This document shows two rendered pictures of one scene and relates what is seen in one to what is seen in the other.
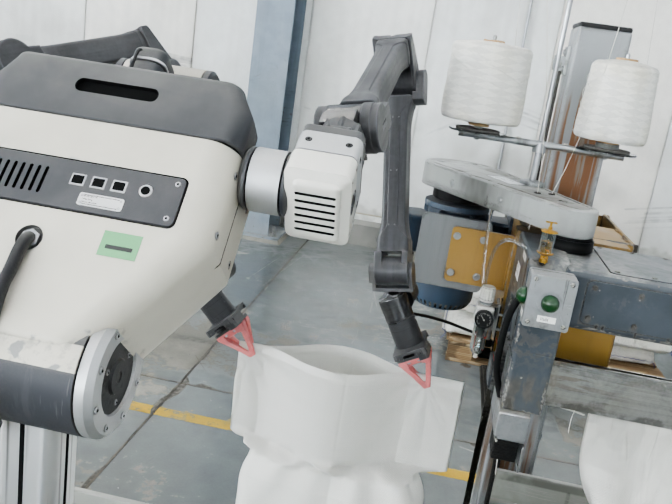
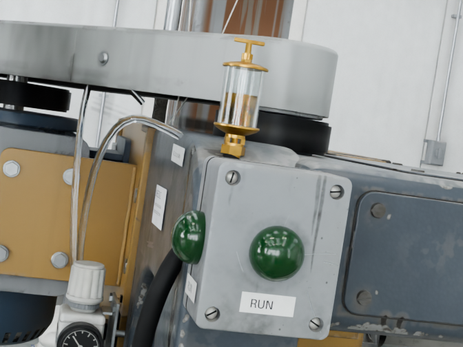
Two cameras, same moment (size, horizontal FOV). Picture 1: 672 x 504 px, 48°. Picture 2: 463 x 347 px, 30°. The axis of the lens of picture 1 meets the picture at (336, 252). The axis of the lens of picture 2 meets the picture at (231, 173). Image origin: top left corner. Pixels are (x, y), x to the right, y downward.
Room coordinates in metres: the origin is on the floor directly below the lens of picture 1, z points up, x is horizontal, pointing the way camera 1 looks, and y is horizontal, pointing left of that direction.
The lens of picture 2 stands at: (0.75, -0.17, 1.35)
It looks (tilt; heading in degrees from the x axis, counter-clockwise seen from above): 3 degrees down; 340
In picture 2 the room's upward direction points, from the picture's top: 9 degrees clockwise
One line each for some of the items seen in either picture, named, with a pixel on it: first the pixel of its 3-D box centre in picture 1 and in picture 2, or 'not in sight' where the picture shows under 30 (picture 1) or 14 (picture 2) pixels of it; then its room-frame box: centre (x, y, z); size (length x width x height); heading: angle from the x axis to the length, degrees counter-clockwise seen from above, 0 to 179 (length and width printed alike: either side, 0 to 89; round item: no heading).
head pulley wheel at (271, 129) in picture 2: (568, 241); (271, 131); (1.36, -0.42, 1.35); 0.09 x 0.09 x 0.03
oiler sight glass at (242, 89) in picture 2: (547, 242); (240, 97); (1.25, -0.35, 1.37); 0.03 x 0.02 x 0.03; 83
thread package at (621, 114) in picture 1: (617, 101); not in sight; (1.54, -0.51, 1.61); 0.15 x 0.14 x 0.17; 83
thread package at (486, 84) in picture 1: (486, 83); not in sight; (1.57, -0.25, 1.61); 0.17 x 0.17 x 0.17
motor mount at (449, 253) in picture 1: (480, 255); (65, 215); (1.63, -0.32, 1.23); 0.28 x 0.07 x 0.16; 83
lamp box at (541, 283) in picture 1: (548, 299); (264, 245); (1.19, -0.36, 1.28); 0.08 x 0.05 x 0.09; 83
